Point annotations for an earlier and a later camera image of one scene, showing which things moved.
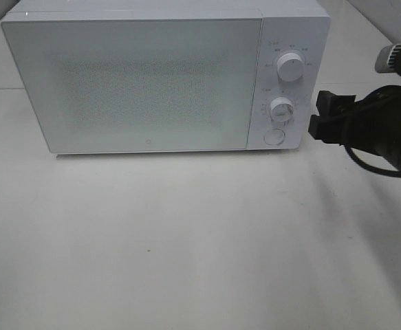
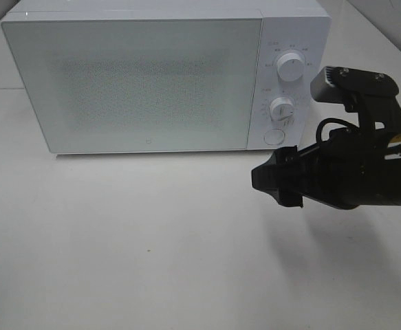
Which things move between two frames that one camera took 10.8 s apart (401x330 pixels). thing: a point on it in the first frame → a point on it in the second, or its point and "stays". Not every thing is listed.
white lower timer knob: [281, 109] stays
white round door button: [274, 136] stays
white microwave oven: [140, 84] stays
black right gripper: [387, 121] → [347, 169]
